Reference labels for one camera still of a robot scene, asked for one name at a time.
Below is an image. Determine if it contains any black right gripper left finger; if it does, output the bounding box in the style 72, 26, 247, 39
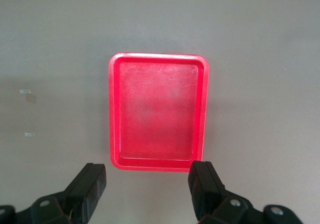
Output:
0, 162, 108, 224

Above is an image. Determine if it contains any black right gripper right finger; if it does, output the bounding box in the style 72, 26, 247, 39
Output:
188, 160, 305, 224

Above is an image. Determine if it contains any red plastic tray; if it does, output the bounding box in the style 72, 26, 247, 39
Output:
108, 51, 210, 173

